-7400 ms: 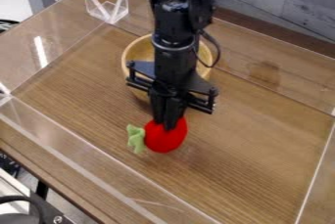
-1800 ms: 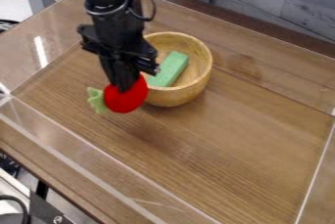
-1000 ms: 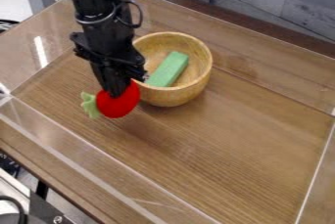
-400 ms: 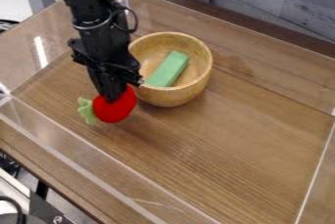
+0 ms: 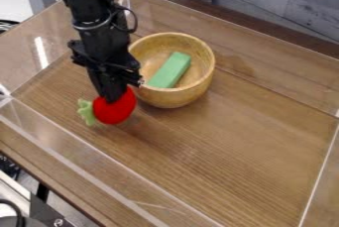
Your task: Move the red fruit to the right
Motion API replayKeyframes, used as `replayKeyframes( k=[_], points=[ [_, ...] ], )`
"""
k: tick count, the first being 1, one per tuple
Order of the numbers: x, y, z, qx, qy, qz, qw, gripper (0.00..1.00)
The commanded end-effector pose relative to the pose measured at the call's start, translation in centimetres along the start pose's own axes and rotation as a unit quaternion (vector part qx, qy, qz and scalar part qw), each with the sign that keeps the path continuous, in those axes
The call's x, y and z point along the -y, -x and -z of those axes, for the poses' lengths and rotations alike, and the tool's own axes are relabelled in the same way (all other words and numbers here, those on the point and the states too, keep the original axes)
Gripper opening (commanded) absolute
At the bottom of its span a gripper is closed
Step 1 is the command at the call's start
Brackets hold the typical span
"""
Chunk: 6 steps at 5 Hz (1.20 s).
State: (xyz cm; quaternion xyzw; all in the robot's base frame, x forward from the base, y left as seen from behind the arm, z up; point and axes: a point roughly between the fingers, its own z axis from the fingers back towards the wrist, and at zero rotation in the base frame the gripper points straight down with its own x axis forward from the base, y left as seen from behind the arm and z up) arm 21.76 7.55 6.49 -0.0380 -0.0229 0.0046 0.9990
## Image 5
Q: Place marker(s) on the green rectangular block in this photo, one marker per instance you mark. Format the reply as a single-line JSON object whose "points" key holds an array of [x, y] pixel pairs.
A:
{"points": [[170, 72]]}

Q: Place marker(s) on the black table leg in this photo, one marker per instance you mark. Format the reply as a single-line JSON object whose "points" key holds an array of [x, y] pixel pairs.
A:
{"points": [[43, 192]]}

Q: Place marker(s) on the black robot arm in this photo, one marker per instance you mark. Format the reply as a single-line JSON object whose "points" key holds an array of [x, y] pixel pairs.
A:
{"points": [[104, 24]]}

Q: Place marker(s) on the light wooden bowl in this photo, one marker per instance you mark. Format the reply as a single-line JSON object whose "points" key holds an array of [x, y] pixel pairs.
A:
{"points": [[151, 50]]}

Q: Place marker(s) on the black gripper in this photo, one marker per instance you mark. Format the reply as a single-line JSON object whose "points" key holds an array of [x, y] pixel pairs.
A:
{"points": [[111, 70]]}

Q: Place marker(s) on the clear acrylic enclosure wall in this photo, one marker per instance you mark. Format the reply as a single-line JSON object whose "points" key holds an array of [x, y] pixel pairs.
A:
{"points": [[246, 158]]}

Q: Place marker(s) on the red plush fruit green leaves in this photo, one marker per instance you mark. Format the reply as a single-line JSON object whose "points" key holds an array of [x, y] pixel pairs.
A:
{"points": [[107, 113]]}

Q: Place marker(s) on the black clamp with bolt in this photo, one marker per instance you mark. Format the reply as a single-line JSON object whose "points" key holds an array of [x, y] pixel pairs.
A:
{"points": [[46, 214]]}

